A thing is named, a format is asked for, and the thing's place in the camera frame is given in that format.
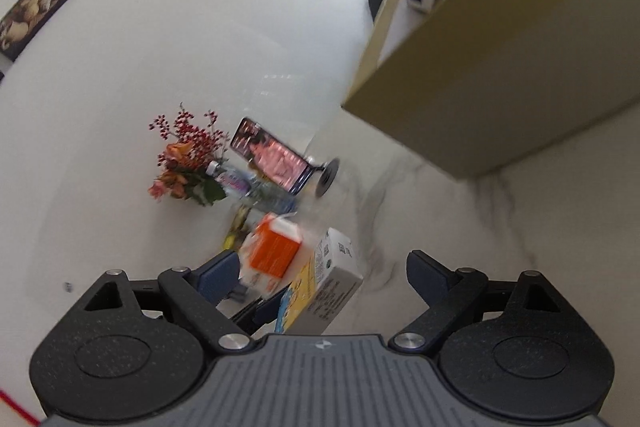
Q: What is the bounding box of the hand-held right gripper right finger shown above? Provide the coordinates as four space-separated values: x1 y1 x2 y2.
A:
389 249 569 353

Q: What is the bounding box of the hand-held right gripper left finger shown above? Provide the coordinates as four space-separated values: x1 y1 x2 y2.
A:
75 249 253 353

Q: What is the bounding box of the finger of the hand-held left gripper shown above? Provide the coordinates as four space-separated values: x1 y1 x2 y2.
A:
229 293 283 334

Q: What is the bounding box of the yellow cartoon medicine box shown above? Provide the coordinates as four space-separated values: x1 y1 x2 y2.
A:
275 227 365 335

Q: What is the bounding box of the khaki cardboard storage box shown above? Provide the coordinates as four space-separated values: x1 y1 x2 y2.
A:
342 0 640 180

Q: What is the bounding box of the white marble desktop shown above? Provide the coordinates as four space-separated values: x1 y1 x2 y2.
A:
215 104 640 343

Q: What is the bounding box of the orange white packet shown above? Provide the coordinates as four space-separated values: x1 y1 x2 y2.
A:
240 214 303 298

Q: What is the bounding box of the plastic water bottle purple label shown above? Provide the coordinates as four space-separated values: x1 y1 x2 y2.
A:
207 162 252 201

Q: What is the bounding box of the orange red flower bouquet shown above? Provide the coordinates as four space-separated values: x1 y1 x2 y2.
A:
148 104 228 208

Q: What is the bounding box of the black smartphone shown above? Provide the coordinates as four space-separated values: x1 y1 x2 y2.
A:
231 117 311 196

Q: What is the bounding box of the black phone stand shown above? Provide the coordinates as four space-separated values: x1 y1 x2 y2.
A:
306 157 341 198

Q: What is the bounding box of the red tape strip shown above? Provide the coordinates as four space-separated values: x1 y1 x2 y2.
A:
0 387 40 426

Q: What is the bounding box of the dark framed photo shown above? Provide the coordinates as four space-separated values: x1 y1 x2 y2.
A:
0 0 77 61

